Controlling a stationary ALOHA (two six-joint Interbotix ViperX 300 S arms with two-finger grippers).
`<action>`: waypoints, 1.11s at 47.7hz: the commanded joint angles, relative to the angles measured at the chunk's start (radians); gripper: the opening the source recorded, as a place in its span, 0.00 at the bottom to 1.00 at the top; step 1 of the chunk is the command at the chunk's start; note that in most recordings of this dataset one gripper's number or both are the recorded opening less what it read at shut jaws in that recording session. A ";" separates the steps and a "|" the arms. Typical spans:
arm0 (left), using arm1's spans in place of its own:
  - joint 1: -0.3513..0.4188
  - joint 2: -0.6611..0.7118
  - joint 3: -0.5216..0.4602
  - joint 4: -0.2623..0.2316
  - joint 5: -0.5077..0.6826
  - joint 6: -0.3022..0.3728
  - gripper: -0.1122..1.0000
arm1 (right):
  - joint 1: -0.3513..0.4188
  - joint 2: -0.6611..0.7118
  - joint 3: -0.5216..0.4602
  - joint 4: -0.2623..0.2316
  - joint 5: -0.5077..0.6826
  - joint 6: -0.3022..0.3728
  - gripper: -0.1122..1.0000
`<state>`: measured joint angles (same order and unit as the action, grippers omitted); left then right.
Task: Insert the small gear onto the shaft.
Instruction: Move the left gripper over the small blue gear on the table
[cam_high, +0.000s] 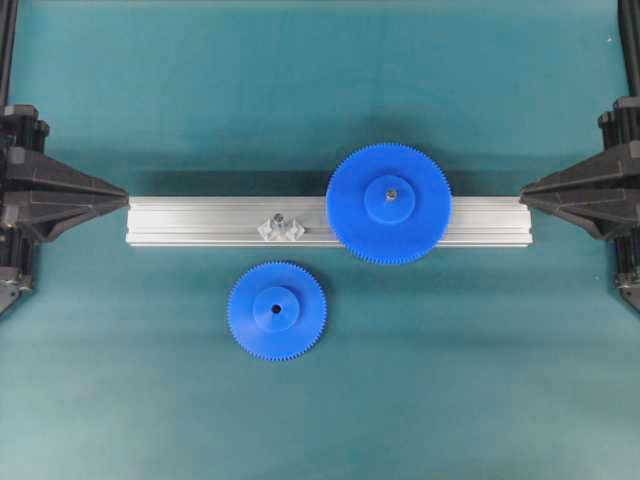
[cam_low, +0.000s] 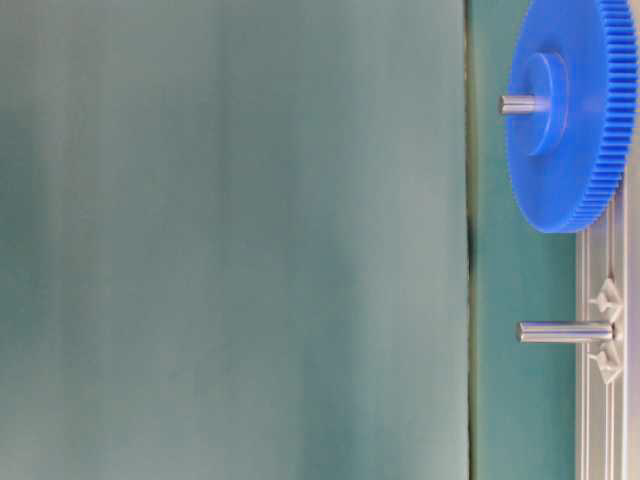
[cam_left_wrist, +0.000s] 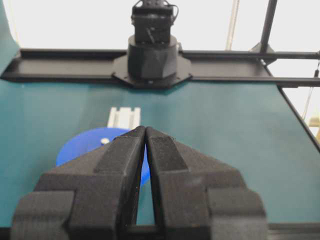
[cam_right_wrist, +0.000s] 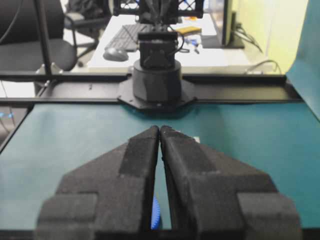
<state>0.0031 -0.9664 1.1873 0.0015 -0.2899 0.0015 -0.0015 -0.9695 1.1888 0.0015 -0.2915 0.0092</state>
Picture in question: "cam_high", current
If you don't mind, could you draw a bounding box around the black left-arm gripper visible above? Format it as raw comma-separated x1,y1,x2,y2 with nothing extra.
1,105,129,314

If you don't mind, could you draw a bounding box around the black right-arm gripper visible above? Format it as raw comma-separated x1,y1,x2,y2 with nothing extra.
519,97,640,304

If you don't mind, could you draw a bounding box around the small blue gear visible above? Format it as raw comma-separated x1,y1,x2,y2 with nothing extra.
226,261,328,362

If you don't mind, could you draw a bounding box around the large blue gear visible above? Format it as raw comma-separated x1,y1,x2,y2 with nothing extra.
325,143,453,265

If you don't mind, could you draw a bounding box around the black frame post right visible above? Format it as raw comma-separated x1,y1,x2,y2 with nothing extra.
617,0,639,96

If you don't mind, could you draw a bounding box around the black frame post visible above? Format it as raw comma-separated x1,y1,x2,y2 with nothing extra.
0,0,19,109
617,0,639,96

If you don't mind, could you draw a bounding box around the black frame post left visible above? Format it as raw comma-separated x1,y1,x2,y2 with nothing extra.
0,0,19,109

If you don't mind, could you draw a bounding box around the aluminium extrusion rail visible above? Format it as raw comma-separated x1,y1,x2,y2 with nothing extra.
126,196,533,248

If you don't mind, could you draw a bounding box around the small steel shaft with bracket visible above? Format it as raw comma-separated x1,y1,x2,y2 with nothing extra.
257,213,306,242

